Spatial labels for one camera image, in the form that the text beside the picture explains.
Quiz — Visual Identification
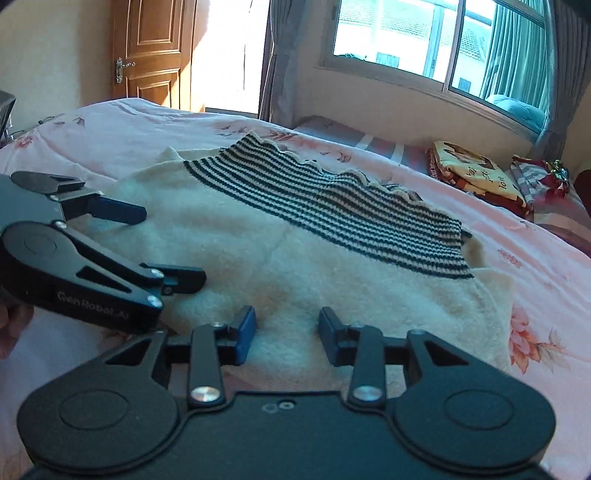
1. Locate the sliding glass window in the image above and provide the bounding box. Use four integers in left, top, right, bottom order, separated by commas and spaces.
318, 0, 555, 139

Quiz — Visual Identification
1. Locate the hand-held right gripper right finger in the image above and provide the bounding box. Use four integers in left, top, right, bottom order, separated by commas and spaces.
318, 307, 467, 409

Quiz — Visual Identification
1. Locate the striped pillow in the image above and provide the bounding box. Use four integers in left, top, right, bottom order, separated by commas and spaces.
508, 156, 591, 257

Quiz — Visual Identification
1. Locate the pink floral bed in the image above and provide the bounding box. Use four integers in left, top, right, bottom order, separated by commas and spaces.
0, 98, 591, 462

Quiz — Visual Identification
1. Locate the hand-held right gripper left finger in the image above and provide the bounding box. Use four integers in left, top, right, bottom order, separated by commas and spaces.
105, 305, 257, 409

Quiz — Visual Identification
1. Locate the yellow printed folded blanket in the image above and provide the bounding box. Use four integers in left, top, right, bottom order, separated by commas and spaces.
426, 141, 536, 217

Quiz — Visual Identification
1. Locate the brown wooden door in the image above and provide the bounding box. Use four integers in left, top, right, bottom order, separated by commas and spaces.
112, 0, 195, 112

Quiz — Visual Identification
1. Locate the red scalloped headboard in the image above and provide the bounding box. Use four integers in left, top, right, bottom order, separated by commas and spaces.
575, 169, 591, 259

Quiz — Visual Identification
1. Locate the dark object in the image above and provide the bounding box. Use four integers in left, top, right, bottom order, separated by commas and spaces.
0, 90, 17, 144

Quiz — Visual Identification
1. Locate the red shiny ornament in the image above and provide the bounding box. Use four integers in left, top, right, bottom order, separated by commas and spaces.
538, 159, 571, 197

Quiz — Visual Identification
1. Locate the teal curtain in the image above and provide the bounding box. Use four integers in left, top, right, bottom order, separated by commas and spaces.
480, 0, 550, 107

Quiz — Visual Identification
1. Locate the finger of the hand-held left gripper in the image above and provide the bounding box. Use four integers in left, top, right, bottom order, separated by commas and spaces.
51, 240, 207, 334
9, 171, 147, 225

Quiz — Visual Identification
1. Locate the grey curtain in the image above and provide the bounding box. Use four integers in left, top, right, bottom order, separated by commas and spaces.
540, 0, 591, 160
259, 0, 305, 125

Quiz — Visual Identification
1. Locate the cream striped knit sweater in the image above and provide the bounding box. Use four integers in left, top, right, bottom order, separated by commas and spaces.
90, 131, 515, 384

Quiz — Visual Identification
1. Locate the person's left hand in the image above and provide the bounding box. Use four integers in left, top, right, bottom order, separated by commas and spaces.
0, 305, 35, 361

